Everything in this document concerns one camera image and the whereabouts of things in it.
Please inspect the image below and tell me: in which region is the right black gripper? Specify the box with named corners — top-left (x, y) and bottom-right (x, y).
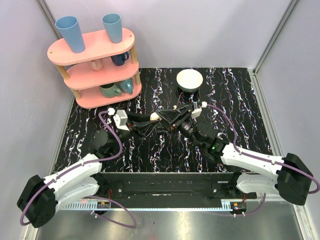
top-left (155, 105), bottom-right (203, 149)

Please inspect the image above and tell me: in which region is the white earbud charging case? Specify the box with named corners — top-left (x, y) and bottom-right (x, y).
top-left (150, 112), bottom-right (161, 121)

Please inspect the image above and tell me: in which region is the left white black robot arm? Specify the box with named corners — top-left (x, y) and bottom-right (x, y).
top-left (17, 110), bottom-right (161, 228)

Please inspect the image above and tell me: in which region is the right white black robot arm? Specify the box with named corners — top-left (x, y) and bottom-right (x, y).
top-left (150, 106), bottom-right (314, 206)

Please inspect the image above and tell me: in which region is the light blue butterfly mug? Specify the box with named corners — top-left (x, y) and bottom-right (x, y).
top-left (118, 78), bottom-right (134, 94)

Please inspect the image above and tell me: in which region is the green glazed mug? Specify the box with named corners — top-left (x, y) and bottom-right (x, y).
top-left (99, 82), bottom-right (122, 98)

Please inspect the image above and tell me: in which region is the cream white bowl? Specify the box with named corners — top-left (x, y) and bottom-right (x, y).
top-left (176, 69), bottom-right (203, 93)

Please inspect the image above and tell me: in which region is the pink three-tier shelf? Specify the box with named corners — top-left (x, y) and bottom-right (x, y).
top-left (47, 28), bottom-right (142, 109)

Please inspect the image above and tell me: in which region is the black marble pattern mat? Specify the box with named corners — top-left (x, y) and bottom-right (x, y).
top-left (54, 67), bottom-right (279, 174)

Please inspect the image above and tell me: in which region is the dark blue mug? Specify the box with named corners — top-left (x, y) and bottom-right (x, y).
top-left (111, 51), bottom-right (130, 66)

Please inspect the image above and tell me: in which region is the pink mug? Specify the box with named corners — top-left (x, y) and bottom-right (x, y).
top-left (90, 59), bottom-right (104, 71)

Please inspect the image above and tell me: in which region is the right light blue tumbler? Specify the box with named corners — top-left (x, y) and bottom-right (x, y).
top-left (102, 13), bottom-right (123, 44)

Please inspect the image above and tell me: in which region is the light blue tumbler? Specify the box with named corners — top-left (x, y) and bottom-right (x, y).
top-left (102, 13), bottom-right (123, 44)
top-left (55, 16), bottom-right (86, 54)

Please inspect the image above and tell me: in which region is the left light blue tumbler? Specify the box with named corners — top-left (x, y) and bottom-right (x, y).
top-left (55, 16), bottom-right (86, 54)

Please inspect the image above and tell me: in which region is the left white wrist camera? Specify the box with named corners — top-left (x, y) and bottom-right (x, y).
top-left (113, 109), bottom-right (129, 131)

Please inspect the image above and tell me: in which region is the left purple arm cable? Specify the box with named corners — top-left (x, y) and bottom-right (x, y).
top-left (19, 107), bottom-right (123, 227)

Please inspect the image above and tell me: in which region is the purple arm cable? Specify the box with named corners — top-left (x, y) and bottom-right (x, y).
top-left (19, 107), bottom-right (123, 227)
top-left (201, 100), bottom-right (320, 195)

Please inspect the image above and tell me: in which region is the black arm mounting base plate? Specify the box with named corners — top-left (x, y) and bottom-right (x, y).
top-left (101, 172), bottom-right (257, 199)

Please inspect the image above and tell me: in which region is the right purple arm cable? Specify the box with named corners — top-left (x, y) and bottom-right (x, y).
top-left (201, 100), bottom-right (320, 195)

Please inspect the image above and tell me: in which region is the slotted white cable duct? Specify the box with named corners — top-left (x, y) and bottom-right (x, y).
top-left (62, 199), bottom-right (232, 212)

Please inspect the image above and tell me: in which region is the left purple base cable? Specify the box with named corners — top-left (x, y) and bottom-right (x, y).
top-left (84, 194), bottom-right (139, 228)

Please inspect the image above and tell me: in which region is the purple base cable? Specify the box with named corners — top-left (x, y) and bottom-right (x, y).
top-left (84, 194), bottom-right (139, 228)
top-left (207, 194), bottom-right (266, 217)

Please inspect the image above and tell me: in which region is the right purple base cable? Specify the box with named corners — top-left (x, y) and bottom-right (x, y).
top-left (207, 194), bottom-right (266, 217)

